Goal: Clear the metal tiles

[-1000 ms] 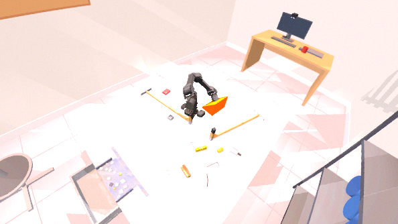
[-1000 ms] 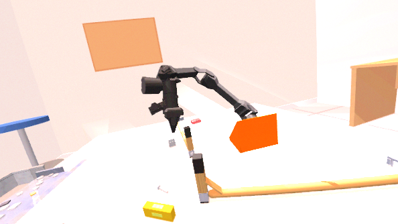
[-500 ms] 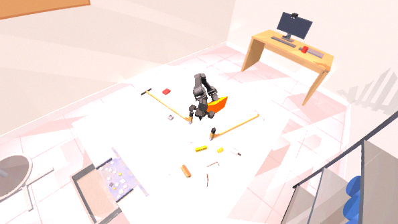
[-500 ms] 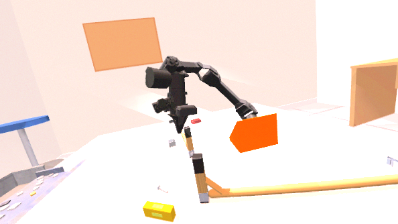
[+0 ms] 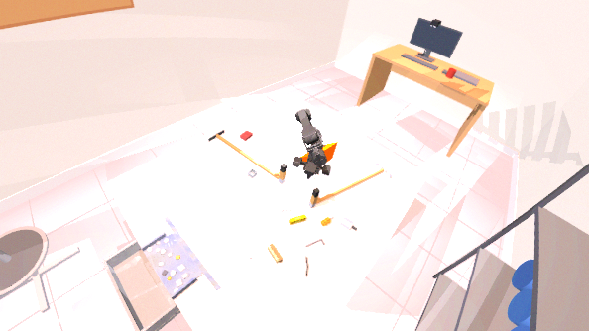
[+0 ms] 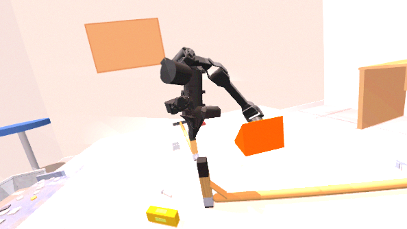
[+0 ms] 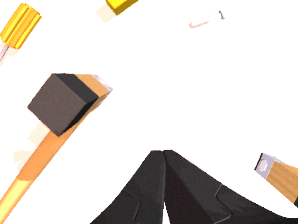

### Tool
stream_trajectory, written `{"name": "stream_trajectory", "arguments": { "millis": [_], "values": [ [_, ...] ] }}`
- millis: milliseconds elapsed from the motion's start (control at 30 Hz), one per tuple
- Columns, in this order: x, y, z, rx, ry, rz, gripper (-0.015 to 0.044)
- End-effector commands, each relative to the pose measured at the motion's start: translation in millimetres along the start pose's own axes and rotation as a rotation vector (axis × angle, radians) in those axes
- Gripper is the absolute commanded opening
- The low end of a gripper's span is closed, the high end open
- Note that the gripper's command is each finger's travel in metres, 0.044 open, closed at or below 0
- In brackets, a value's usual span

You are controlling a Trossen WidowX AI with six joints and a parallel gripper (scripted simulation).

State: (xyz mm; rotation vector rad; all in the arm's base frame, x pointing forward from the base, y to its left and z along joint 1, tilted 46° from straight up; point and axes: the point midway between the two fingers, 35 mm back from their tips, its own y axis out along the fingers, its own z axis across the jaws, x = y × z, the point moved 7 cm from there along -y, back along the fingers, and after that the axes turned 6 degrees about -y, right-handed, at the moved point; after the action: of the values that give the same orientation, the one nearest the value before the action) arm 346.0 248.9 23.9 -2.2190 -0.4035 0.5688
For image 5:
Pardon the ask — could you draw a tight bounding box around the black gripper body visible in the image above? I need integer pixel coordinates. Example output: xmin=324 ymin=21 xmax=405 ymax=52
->
xmin=292 ymin=153 xmax=332 ymax=176

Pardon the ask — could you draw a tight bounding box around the yellow rectangular bar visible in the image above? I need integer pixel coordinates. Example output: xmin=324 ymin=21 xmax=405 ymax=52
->
xmin=289 ymin=214 xmax=306 ymax=226

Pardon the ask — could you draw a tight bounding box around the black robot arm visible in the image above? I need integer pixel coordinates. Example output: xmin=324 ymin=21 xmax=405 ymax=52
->
xmin=294 ymin=108 xmax=327 ymax=176

